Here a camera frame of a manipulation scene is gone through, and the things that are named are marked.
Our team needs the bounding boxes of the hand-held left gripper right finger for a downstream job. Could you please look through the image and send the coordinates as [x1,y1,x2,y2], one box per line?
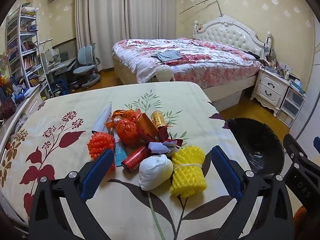
[211,145,294,240]

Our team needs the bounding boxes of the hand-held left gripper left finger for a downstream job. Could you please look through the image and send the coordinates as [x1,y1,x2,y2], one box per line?
[28,148,116,240]

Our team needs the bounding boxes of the orange foam fruit net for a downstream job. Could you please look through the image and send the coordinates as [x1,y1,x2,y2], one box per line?
[87,131,116,161]

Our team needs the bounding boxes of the blue squeeze tube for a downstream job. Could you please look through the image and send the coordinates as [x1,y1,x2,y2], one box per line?
[113,129,128,167]

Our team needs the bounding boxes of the black trash bin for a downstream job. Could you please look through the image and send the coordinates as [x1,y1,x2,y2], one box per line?
[226,117,286,178]

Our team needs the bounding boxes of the red cylinder can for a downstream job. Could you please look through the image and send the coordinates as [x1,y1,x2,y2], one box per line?
[121,145,151,173]

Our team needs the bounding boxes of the yellow foam fruit net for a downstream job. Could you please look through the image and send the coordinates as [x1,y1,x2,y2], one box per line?
[170,145,208,198]

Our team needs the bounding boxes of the white squeeze tube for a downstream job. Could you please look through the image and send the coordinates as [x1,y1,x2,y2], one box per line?
[91,102,113,135]

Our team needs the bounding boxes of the white tissue ball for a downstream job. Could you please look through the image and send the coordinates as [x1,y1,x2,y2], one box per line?
[138,154,174,192]

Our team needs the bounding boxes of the orange cardboard box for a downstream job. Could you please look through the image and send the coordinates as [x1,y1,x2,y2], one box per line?
[136,112,160,141]

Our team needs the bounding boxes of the red yarn pile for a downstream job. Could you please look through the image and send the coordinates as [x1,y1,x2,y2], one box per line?
[154,126,185,148]

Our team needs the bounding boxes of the gold can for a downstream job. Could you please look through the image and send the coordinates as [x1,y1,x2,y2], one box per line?
[151,110,167,128]

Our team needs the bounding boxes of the orange cloth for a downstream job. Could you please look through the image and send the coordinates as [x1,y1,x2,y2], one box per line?
[293,206,308,235]

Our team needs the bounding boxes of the white wardrobe door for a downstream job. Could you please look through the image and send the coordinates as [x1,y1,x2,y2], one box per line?
[289,12,320,143]

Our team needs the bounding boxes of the plastic drawer unit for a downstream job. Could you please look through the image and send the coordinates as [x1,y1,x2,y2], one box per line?
[276,86,306,128]

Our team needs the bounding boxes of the blue tissue box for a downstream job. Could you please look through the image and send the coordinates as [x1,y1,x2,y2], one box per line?
[291,78,306,95]

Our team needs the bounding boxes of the white nightstand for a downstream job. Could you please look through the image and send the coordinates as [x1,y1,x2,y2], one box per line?
[250,67,291,111]

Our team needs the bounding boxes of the cream floral tablecloth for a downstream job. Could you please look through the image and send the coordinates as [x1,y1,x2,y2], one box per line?
[0,81,253,240]

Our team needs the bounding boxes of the clutter of small bottles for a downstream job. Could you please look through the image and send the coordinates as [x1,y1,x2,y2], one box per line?
[259,54,298,79]

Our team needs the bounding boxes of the white side cabinet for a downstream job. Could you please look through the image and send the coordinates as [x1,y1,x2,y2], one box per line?
[0,87,45,141]

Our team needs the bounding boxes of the blue-grey desk chair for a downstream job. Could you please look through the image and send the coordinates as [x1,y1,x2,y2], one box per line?
[73,43,102,90]

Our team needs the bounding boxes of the pink floral quilt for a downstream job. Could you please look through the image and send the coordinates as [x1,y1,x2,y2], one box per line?
[111,38,262,89]

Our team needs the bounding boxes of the dark red dried flowers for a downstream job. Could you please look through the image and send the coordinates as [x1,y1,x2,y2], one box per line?
[0,98,17,121]

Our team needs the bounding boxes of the grey study desk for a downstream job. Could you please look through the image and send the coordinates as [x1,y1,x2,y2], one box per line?
[41,49,77,86]

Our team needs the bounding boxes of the grey folded clothing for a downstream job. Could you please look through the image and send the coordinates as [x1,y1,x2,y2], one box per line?
[153,50,184,63]

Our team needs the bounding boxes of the white bookshelf with books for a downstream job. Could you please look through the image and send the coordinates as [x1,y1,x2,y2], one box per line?
[5,3,54,98]

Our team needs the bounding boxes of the white bed with tufted headboard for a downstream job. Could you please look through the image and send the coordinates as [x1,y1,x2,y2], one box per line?
[111,14,273,112]

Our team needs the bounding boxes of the white desk lamp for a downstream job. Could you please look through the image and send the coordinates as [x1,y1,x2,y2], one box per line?
[38,38,54,53]

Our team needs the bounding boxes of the beige curtain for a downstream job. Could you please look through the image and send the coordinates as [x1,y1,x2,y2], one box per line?
[125,0,177,41]
[74,0,130,71]

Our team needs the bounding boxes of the thin metal pole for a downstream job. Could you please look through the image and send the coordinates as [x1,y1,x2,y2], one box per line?
[180,0,225,18]

